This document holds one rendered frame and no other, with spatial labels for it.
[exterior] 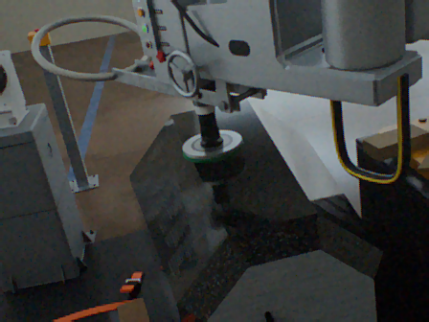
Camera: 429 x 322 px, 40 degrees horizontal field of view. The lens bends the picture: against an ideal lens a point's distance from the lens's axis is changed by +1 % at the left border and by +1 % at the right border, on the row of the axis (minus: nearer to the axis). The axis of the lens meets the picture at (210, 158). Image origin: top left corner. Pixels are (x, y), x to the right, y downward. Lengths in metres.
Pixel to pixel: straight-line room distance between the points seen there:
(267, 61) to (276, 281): 0.59
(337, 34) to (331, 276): 0.67
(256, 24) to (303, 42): 0.14
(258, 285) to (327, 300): 0.22
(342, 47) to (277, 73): 0.23
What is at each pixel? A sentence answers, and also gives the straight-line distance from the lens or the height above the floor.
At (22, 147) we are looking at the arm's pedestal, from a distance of 2.90.
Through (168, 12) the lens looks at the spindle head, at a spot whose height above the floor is 1.40.
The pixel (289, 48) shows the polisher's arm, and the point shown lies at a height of 1.30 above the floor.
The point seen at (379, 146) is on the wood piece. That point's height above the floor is 0.83.
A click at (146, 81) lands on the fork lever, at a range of 2.16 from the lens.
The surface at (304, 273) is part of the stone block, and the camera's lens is 1.67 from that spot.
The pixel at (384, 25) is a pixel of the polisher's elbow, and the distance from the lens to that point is 1.42.
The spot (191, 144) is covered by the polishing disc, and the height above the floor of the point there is 0.91.
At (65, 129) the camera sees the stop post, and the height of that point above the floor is 0.44.
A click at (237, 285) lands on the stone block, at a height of 0.74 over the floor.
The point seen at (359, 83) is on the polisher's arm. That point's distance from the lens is 1.43.
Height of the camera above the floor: 1.72
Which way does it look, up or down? 24 degrees down
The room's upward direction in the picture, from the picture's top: 11 degrees counter-clockwise
